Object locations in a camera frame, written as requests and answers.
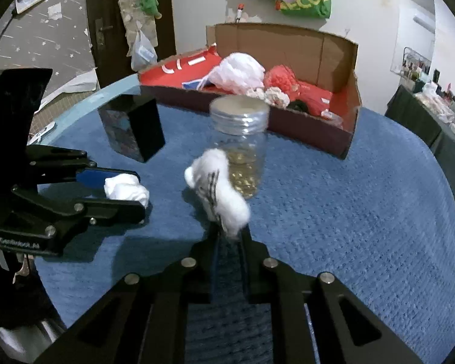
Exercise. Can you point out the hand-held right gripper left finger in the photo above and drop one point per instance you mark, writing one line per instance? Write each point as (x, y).
(201, 273)

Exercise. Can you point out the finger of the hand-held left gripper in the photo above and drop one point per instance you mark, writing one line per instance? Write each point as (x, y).
(110, 212)
(94, 176)

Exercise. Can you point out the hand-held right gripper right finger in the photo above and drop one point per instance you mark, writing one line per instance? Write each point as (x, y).
(256, 273)

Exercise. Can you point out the white tissue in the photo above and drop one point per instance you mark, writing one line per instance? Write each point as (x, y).
(125, 191)
(329, 114)

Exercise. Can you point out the white furry plush toy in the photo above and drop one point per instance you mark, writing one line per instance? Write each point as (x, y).
(231, 204)

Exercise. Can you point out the white mesh bath loofah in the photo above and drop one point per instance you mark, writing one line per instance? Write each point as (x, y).
(237, 72)

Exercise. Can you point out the coral red mesh bath loofah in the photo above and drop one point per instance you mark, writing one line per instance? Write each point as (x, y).
(280, 77)

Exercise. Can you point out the cardboard box with red lining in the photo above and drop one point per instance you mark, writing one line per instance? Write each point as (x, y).
(280, 49)

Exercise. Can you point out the black box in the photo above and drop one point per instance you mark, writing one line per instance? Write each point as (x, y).
(144, 129)

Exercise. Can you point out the blue textured blanket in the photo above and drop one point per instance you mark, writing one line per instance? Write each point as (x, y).
(345, 216)

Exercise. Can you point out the dark brown door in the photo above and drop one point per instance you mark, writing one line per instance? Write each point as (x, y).
(106, 64)

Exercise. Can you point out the hanging clear plastic bag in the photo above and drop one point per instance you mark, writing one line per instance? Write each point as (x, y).
(143, 53)

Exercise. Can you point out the glass jar with silver lid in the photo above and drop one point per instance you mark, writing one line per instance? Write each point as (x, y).
(239, 117)

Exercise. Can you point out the black scrunchie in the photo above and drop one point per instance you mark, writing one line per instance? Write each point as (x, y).
(298, 106)

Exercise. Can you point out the cream flower scrunchie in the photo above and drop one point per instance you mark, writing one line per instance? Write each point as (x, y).
(275, 96)

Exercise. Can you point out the green plush toy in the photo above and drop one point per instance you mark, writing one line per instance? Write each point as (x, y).
(149, 3)

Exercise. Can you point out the orange and white stick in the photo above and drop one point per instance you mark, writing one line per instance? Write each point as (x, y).
(239, 13)

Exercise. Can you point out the table with dark cloth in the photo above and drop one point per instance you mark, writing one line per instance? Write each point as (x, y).
(413, 121)

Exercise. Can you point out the pile of table clutter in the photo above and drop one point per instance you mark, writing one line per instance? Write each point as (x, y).
(440, 98)

